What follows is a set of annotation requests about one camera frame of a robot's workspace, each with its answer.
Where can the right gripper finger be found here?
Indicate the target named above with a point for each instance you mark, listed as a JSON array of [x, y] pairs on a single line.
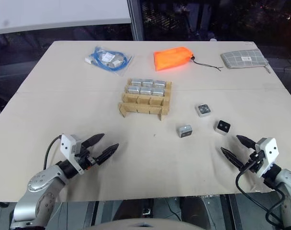
[[246, 141], [231, 157]]

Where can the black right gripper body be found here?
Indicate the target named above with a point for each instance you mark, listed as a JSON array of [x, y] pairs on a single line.
[[254, 163]]

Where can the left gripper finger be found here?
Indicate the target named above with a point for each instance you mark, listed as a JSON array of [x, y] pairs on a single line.
[[107, 153], [94, 140]]

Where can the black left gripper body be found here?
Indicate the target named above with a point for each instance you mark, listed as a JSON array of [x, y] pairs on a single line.
[[86, 159]]

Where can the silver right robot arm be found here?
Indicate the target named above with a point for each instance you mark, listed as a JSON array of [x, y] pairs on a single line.
[[287, 178]]

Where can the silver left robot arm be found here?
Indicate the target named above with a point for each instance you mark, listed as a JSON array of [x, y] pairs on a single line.
[[37, 182]]

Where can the wooden slotted rack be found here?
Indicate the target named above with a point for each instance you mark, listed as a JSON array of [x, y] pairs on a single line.
[[145, 105]]

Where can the white cube with black face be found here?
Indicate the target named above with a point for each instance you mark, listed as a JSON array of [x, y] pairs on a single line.
[[222, 127]]

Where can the grey checked zip pouch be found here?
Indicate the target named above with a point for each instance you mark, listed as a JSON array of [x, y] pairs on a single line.
[[243, 58]]

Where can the white board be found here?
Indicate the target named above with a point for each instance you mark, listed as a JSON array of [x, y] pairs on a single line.
[[52, 12]]

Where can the silver table frame bar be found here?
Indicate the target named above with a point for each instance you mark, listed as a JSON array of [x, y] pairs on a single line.
[[232, 210]]

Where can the grey metal post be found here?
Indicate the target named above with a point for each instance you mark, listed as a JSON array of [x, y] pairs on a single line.
[[136, 19]]

